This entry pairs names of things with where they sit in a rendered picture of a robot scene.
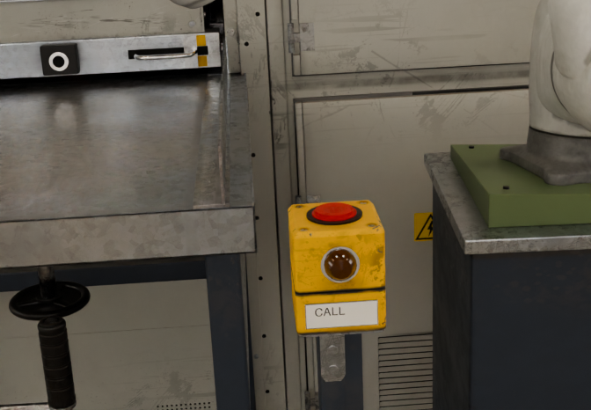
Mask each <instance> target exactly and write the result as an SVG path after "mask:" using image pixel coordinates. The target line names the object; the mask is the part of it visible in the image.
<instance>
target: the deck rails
mask: <svg viewBox="0 0 591 410"><path fill-rule="evenodd" d="M229 206H230V74H228V72H227V59H226V46H225V37H223V60H222V74H219V75H208V77H207V84H206V92H205V100H204V108H203V116H202V124H201V139H200V148H199V156H198V164H197V172H196V180H195V188H194V196H193V209H209V208H223V207H229Z"/></svg>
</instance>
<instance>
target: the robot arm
mask: <svg viewBox="0 0 591 410"><path fill-rule="evenodd" d="M170 1H172V2H173V3H175V4H177V5H180V6H184V7H186V8H189V9H197V8H200V7H201V6H203V5H206V4H209V3H211V2H213V1H215V0H170ZM500 159H503V160H506V161H509V162H512V163H514V164H516V165H519V166H520V167H521V168H523V169H525V170H527V171H529V172H532V173H534V174H535V175H536V176H538V177H540V178H542V179H543V180H544V182H545V183H546V184H549V185H553V186H569V185H574V184H582V183H591V0H540V2H539V4H538V6H537V8H536V14H535V19H534V25H533V32H532V39H531V49H530V59H529V132H528V139H527V144H521V145H515V146H507V147H503V148H501V149H500Z"/></svg>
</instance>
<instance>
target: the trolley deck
mask: <svg viewBox="0 0 591 410"><path fill-rule="evenodd" d="M206 84H207V78H206V77H198V78H182V79H166V80H150V81H135V82H119V83H103V84H73V85H57V86H41V87H26V88H10V89H0V269H8V268H22V267H49V266H63V265H76V264H91V263H105V262H118V261H132V260H159V259H173V258H186V257H200V256H215V255H228V254H242V253H257V252H258V249H257V235H256V216H255V202H254V192H253V178H252V152H251V138H250V125H249V112H248V98H247V84H246V73H245V74H244V76H230V206H229V207H223V208H209V209H193V196H194V188H195V180H196V172H197V164H198V156H199V148H200V139H201V124H202V116H203V108H204V100H205V92H206Z"/></svg>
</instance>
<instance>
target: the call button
mask: <svg viewBox="0 0 591 410"><path fill-rule="evenodd" d="M356 214H357V211H356V209H354V208H353V207H352V206H351V205H349V204H345V203H340V202H332V203H326V204H322V205H319V206H317V207H316V208H315V209H314V210H313V211H312V215H313V216H314V217H315V218H316V219H319V220H323V221H343V220H347V219H350V218H352V217H354V216H356Z"/></svg>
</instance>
